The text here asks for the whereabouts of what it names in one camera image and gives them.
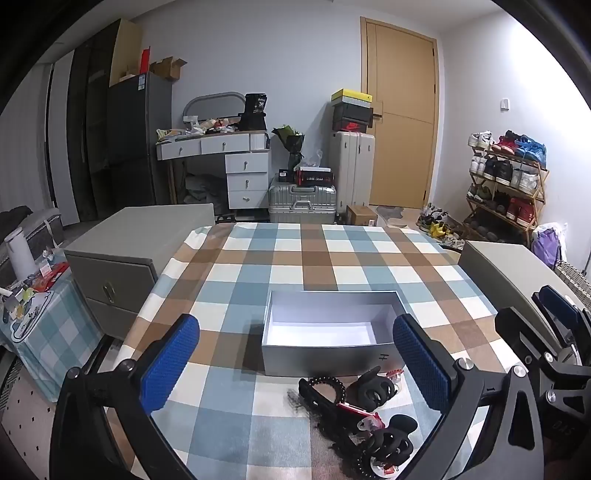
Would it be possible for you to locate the black red shoe box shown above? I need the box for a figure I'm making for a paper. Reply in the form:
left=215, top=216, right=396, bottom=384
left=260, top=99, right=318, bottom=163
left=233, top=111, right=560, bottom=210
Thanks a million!
left=332, top=117, right=373, bottom=134

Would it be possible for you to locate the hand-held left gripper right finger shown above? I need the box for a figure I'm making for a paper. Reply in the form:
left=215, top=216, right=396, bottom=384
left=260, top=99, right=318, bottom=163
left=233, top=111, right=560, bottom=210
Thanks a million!
left=392, top=314, right=552, bottom=480

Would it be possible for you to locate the dark wardrobe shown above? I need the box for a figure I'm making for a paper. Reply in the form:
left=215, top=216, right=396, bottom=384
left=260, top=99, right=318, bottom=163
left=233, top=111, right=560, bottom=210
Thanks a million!
left=46, top=18, right=144, bottom=227

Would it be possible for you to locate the pile of desk clutter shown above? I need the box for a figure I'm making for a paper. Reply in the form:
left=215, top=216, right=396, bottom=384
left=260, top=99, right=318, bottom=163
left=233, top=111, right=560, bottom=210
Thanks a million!
left=156, top=116, right=241, bottom=139

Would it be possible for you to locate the brown cardboard box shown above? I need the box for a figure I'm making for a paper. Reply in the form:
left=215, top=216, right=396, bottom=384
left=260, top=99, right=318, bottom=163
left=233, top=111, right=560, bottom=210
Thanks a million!
left=345, top=204, right=379, bottom=227

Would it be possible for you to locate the wicker basket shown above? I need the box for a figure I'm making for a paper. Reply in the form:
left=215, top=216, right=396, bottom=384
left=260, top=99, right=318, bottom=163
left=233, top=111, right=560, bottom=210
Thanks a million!
left=554, top=261, right=591, bottom=296

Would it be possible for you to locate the white bottle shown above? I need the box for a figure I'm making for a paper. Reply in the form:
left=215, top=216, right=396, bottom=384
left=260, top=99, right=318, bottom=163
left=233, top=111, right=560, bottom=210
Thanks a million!
left=4, top=227, right=38, bottom=280

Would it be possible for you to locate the dotted floor rug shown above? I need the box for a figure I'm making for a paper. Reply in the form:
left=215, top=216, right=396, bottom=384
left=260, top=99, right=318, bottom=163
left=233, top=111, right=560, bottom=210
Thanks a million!
left=0, top=355, right=61, bottom=480

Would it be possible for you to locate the pile of small toys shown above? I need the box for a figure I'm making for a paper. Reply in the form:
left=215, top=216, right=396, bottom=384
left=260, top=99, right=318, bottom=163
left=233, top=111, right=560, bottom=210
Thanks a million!
left=0, top=247, right=70, bottom=324

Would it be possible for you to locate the black bag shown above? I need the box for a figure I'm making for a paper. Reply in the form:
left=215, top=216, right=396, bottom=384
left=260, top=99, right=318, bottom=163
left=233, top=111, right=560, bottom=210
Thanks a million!
left=238, top=93, right=269, bottom=131

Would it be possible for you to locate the pile of shoes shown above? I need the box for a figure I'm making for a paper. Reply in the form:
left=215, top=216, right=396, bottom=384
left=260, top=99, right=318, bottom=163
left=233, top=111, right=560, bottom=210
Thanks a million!
left=416, top=203, right=467, bottom=250

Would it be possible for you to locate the grey cabinet with drawers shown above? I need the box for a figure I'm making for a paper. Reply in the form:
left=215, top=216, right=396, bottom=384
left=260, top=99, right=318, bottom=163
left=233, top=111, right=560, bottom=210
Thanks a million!
left=64, top=203, right=215, bottom=341

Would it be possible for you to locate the black red flat box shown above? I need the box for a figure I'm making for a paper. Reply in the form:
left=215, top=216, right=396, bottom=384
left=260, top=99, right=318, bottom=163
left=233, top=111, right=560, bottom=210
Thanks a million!
left=295, top=166, right=334, bottom=186

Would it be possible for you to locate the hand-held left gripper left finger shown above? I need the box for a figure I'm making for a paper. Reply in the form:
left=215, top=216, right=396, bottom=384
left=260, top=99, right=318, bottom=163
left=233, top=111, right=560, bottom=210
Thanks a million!
left=50, top=314, right=200, bottom=480

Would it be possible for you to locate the silver suitcase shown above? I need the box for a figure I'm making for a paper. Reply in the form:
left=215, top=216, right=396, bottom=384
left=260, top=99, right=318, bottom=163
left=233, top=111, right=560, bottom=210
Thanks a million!
left=269, top=184, right=338, bottom=225

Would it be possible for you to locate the large black banana hair clip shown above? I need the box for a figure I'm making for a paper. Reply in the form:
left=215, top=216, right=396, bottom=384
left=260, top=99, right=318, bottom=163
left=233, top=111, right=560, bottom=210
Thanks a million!
left=298, top=379, right=365, bottom=455

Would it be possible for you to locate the grey padded sofa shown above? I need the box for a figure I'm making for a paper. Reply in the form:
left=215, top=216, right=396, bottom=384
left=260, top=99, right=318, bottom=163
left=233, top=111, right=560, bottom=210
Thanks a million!
left=0, top=207, right=64, bottom=278

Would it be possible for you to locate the grey arched frame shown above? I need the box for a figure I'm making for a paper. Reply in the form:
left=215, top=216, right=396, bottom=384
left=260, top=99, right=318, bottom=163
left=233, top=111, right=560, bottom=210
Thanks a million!
left=182, top=91, right=247, bottom=125

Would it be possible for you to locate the white desk with drawers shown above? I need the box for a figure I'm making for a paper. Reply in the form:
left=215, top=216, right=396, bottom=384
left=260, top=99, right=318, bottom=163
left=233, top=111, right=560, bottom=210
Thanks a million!
left=156, top=130, right=271, bottom=210

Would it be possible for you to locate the purple bag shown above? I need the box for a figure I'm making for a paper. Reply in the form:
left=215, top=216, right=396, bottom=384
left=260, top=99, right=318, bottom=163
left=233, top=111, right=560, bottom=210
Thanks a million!
left=531, top=222, right=568, bottom=268

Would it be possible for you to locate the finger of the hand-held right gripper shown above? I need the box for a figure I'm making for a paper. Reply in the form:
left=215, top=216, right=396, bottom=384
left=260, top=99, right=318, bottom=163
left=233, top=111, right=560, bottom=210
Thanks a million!
left=494, top=306, right=561, bottom=374
left=531, top=285, right=591, bottom=356

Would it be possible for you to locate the black claw hair clip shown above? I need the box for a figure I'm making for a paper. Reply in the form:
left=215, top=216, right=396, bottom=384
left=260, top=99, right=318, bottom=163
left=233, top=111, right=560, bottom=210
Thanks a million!
left=367, top=414, right=419, bottom=467
left=346, top=367, right=399, bottom=411

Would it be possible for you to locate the yellow shoe box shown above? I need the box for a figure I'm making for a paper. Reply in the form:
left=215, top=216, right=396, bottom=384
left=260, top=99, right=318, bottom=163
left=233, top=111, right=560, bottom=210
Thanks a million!
left=331, top=89, right=373, bottom=104

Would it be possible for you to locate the grey cardboard box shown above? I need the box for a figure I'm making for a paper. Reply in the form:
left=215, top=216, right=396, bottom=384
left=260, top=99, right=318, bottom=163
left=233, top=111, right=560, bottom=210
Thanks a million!
left=261, top=290, right=409, bottom=377

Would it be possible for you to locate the wooden door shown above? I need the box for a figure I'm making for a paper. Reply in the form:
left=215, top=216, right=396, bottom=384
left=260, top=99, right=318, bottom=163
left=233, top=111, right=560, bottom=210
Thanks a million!
left=360, top=16, right=438, bottom=208

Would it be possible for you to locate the small table with checked cloth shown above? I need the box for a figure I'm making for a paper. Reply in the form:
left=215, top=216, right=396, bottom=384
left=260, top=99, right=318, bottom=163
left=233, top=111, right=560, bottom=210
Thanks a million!
left=0, top=263, right=105, bottom=402

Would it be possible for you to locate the dark grey fridge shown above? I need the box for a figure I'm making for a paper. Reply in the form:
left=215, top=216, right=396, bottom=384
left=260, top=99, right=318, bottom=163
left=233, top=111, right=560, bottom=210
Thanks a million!
left=107, top=71, right=172, bottom=206

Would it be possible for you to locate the open cardboard box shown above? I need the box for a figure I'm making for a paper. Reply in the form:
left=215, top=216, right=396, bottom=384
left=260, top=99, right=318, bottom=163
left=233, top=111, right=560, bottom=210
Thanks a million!
left=150, top=56, right=188, bottom=81

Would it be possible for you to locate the wrapped flower bouquet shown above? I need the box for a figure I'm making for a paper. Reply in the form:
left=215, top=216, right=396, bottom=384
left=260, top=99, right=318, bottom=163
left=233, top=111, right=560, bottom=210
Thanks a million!
left=271, top=124, right=306, bottom=172

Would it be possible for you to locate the white suitcase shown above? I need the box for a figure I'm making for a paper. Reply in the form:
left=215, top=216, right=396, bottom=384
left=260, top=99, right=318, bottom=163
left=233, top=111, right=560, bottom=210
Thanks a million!
left=329, top=130, right=376, bottom=214

